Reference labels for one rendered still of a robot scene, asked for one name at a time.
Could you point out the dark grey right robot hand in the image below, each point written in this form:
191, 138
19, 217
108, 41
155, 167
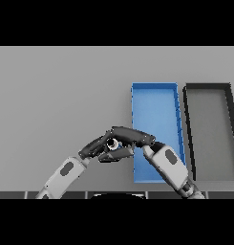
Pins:
134, 135

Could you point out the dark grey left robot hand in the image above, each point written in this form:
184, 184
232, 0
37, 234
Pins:
93, 147

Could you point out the blue pipe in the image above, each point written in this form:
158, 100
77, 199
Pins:
113, 144

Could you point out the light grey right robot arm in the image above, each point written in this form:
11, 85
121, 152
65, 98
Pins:
168, 166

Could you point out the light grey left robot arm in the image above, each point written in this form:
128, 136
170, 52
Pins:
62, 176

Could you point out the blue bin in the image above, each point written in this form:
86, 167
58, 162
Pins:
155, 127

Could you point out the dark grey bin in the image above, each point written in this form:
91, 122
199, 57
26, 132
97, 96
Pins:
210, 134

